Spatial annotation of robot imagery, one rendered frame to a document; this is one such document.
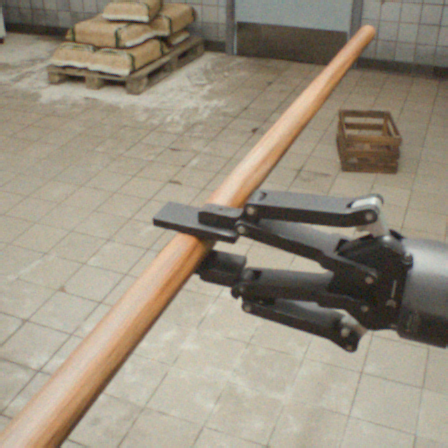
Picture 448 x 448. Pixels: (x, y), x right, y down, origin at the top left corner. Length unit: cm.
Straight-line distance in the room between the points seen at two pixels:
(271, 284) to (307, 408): 151
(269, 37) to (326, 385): 377
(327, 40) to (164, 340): 353
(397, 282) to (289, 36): 488
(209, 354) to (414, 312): 173
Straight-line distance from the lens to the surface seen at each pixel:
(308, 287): 47
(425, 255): 44
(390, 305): 46
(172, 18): 502
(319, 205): 44
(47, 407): 35
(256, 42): 539
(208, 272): 49
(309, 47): 526
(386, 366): 216
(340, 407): 200
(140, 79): 448
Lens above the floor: 146
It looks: 31 degrees down
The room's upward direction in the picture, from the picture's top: straight up
